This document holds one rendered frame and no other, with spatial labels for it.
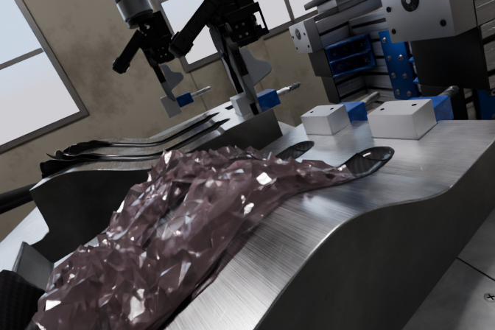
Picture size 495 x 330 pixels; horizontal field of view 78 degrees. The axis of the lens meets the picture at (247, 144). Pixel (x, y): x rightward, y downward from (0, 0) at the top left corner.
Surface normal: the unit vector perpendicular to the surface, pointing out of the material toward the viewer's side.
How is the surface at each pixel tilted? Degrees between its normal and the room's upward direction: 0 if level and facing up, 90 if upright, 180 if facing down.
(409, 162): 0
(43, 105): 90
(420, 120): 90
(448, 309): 0
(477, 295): 0
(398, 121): 90
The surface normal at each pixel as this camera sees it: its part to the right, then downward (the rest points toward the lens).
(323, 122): -0.77, 0.47
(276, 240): -0.49, -0.80
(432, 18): -0.91, 0.41
